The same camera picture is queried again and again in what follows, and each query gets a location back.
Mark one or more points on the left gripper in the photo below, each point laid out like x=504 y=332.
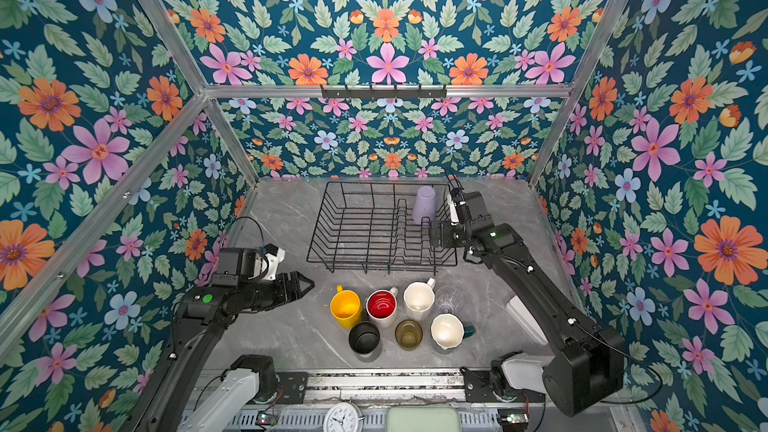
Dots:
x=286 y=295

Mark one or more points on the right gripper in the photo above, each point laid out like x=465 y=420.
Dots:
x=446 y=227

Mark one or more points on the lavender plastic cup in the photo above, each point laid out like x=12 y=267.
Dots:
x=425 y=206

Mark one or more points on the yellow mug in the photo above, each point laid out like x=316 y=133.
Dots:
x=346 y=307

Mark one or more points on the black mug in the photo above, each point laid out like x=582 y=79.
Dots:
x=364 y=338

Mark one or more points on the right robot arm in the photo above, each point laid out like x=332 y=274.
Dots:
x=587 y=362

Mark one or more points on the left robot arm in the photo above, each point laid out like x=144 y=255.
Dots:
x=246 y=281

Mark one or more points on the clear glass cup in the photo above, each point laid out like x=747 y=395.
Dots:
x=449 y=300

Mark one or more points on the cream white mug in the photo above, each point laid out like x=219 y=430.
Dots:
x=419 y=298

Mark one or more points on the red interior white mug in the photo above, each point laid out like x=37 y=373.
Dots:
x=381 y=307

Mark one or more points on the olive green glass cup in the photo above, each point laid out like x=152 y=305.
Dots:
x=408 y=334

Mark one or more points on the white analog clock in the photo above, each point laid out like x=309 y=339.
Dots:
x=343 y=417

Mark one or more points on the pale green sponge pad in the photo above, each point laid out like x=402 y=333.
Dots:
x=422 y=419

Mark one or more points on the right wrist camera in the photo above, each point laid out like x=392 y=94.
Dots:
x=466 y=206

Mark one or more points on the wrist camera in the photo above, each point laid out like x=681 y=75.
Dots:
x=272 y=256
x=466 y=206

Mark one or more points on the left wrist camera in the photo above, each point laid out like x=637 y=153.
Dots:
x=272 y=256

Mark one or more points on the black wire dish rack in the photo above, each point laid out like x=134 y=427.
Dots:
x=368 y=226

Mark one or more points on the white mug green handle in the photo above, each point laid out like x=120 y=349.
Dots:
x=448 y=332

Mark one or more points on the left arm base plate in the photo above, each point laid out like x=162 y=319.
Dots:
x=281 y=388

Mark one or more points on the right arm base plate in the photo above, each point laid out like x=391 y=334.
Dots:
x=489 y=385

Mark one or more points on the wall hook rail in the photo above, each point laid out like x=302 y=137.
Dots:
x=371 y=92

